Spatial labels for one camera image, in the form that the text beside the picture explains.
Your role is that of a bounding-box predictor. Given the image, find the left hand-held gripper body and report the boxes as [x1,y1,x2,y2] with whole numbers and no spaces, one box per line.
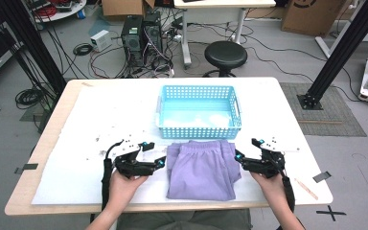
[110,140,157,179]

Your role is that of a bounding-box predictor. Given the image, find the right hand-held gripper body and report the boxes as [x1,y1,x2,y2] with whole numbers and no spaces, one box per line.
[244,136,301,179]

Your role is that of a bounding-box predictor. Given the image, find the purple shorts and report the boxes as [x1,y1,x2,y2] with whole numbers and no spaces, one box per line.
[165,139,242,202]

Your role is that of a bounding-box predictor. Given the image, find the light blue plastic basket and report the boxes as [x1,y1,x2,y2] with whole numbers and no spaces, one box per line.
[155,84,243,141]

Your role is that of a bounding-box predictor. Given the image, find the person's right hand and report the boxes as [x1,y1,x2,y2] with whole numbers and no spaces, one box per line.
[250,172,288,206]

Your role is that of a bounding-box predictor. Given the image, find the person's left hand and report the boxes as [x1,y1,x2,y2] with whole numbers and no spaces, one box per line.
[107,170,150,211]

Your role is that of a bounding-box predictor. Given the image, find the thin wooden stick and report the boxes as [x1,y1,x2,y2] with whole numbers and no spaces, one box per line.
[293,176,319,201]

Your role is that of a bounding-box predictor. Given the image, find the white table cover sheet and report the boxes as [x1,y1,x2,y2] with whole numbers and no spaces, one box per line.
[31,77,334,206]

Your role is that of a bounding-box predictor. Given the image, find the black tape strip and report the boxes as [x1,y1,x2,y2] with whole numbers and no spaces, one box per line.
[13,162,39,175]
[311,171,333,184]

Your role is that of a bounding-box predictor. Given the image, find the person's lap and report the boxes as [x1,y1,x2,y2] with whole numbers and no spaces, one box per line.
[116,208,253,230]

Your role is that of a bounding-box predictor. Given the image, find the black tape cross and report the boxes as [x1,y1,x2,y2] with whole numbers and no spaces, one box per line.
[315,204,348,222]

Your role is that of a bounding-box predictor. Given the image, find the grey floor mat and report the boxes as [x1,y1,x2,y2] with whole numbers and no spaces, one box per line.
[279,81,368,138]

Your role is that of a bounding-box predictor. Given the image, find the black round stool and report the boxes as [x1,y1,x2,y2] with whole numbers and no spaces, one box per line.
[202,40,249,79]

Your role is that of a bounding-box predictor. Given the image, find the black computer tower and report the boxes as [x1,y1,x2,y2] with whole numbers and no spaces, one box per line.
[120,14,146,69]
[142,11,165,64]

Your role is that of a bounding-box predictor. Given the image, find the small white box device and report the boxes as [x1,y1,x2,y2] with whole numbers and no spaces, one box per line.
[89,29,113,53]

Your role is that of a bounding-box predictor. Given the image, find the black metal stand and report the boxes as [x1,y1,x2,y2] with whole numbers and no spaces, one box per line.
[296,0,368,111]
[0,0,68,96]

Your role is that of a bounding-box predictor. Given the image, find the cardboard box with black print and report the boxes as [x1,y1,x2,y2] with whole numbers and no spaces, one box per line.
[280,0,348,37]

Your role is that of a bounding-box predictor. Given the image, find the plain cardboard box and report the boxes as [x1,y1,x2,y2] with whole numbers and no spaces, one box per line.
[101,0,156,18]

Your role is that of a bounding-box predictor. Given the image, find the white desk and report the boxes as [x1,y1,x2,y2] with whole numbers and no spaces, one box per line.
[173,0,277,70]

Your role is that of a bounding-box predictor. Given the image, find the round white table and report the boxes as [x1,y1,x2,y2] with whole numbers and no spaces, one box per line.
[25,0,88,24]

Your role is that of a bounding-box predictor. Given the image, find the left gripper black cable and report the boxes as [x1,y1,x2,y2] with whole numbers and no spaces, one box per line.
[101,139,125,213]

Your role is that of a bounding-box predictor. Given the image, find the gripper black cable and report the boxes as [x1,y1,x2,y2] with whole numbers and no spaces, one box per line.
[280,171,297,214]
[101,139,125,213]

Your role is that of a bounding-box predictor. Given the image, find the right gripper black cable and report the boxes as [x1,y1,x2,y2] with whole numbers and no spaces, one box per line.
[280,171,297,214]

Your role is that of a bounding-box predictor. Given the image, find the small black cable coil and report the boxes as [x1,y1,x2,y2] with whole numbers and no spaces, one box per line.
[72,42,95,58]

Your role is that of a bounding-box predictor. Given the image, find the large black cable coil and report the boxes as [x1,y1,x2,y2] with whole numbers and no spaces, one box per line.
[14,87,48,110]

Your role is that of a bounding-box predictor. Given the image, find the red cable coil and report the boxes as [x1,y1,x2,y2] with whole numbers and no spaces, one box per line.
[34,4,58,19]

